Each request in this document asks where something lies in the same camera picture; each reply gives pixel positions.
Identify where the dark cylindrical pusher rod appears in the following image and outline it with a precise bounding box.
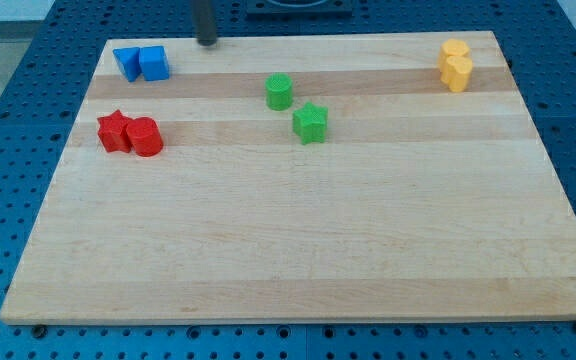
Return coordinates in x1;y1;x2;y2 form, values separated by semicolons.
190;0;218;47

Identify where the blue triangle block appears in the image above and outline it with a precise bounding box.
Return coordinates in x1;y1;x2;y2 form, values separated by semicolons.
112;47;142;82

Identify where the blue cube block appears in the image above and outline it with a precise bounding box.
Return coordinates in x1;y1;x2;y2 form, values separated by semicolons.
139;46;170;81

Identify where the green cylinder block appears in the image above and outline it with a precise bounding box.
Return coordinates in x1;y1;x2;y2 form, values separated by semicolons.
264;73;293;111

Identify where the red cylinder block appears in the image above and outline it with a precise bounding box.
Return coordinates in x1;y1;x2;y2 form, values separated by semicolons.
126;117;164;157

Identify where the red star block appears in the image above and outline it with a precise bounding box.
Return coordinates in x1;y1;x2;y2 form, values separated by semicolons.
97;110;132;153

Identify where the green star block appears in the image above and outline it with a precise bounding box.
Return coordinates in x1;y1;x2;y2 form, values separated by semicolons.
292;102;328;145

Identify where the wooden board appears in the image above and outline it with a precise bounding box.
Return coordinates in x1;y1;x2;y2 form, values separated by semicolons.
0;31;576;325

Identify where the yellow hexagon block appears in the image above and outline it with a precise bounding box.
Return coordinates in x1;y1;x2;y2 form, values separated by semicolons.
437;38;470;72

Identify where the yellow heart block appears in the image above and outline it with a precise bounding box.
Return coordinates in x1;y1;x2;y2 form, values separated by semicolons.
440;56;473;93

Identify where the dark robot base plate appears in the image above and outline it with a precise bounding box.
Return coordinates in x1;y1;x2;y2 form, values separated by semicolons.
245;0;354;17

